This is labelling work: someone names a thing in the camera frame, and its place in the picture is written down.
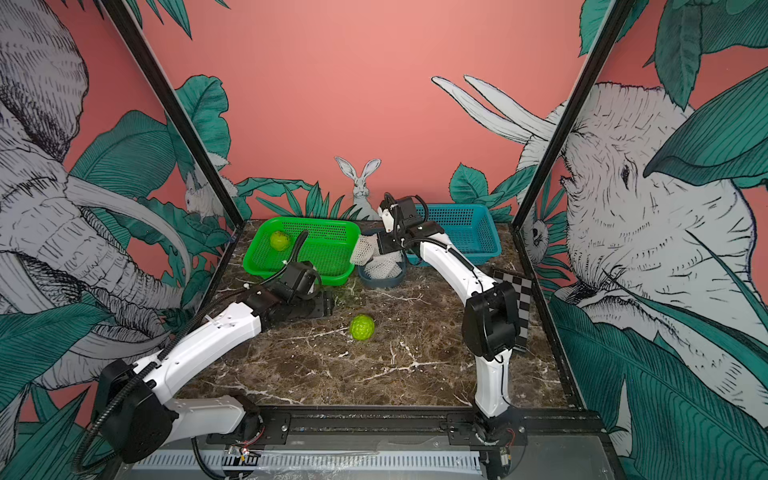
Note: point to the green custard apple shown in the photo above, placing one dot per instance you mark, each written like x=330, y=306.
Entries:
x=280, y=241
x=362, y=327

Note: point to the black frame post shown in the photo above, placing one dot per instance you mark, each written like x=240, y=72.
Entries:
x=129, y=31
x=610, y=29

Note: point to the black front mounting rail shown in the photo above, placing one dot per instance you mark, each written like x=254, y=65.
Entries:
x=461, y=426

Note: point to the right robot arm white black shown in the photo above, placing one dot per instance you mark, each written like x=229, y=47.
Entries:
x=491, y=321

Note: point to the black white checkerboard plate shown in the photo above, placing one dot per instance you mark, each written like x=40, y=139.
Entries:
x=523, y=288

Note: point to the bright green plastic basket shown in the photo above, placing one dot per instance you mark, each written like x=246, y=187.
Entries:
x=328, y=247

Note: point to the black left frame post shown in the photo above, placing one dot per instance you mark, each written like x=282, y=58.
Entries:
x=129, y=31

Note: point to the black right frame post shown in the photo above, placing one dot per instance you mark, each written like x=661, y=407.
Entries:
x=610, y=29

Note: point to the teal plastic basket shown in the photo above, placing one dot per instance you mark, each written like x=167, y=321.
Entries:
x=471, y=229

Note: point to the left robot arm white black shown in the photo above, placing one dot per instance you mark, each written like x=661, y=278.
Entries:
x=136, y=411

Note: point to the green custard apple front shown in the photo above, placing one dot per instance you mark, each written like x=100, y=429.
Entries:
x=362, y=327

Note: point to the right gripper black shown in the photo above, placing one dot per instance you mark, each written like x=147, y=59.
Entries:
x=384, y=246

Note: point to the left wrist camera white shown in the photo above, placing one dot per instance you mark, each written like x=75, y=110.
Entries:
x=299, y=281

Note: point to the white slotted cable duct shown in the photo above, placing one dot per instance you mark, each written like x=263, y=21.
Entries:
x=459, y=462

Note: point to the stack of white foam nets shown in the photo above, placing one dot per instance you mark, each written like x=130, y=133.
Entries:
x=384, y=266

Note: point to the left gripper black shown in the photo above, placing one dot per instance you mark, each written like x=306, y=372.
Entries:
x=324, y=304

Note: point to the green custard apple rear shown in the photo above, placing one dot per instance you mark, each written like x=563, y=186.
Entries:
x=280, y=241

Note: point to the dark blue small bin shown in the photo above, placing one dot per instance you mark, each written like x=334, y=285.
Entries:
x=379, y=284

